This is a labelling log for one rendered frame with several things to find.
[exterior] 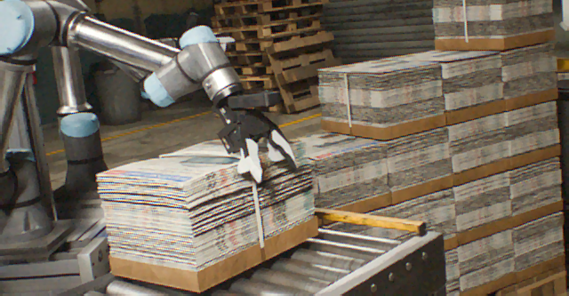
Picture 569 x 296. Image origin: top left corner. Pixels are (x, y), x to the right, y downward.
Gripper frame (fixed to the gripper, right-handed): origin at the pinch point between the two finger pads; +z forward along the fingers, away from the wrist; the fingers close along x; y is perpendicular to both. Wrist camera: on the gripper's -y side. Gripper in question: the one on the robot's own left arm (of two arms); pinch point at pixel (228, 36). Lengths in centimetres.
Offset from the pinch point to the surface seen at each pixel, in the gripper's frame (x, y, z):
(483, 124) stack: 29, 39, 87
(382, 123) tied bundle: 37, 30, 42
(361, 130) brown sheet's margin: 27, 34, 38
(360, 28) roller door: -679, 140, 374
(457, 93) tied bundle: 31, 25, 75
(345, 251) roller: 121, 28, -11
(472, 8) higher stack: 7, 0, 96
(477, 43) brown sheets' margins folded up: 11, 13, 96
